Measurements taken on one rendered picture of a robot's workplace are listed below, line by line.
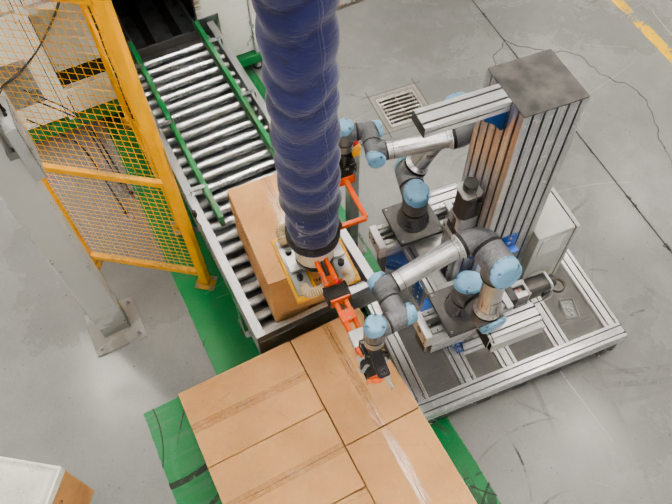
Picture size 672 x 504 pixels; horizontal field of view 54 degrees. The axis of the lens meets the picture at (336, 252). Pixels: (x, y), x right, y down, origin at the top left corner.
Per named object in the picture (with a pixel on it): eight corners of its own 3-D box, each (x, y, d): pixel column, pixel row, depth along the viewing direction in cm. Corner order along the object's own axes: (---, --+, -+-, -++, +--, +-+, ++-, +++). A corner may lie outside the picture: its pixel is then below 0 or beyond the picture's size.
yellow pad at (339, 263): (310, 228, 301) (309, 222, 296) (330, 221, 303) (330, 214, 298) (339, 289, 284) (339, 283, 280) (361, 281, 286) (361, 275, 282)
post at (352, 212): (344, 245, 429) (343, 141, 344) (354, 241, 430) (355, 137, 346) (349, 253, 426) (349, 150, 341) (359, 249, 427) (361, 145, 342)
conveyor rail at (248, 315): (122, 75, 458) (114, 53, 441) (129, 72, 459) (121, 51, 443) (258, 350, 347) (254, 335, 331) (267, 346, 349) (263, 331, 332)
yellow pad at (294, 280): (270, 242, 297) (269, 236, 293) (291, 235, 299) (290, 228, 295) (298, 304, 280) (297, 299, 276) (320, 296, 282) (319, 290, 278)
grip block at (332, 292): (321, 292, 272) (321, 285, 267) (343, 284, 274) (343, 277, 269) (329, 309, 268) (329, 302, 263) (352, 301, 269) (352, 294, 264)
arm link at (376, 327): (393, 326, 221) (370, 337, 219) (391, 340, 230) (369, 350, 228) (381, 307, 225) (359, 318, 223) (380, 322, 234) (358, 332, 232)
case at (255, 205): (237, 233, 369) (226, 189, 335) (304, 209, 377) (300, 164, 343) (276, 323, 340) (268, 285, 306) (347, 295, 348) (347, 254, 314)
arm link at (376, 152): (486, 150, 271) (368, 174, 270) (478, 130, 277) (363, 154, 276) (489, 131, 261) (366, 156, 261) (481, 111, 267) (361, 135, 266)
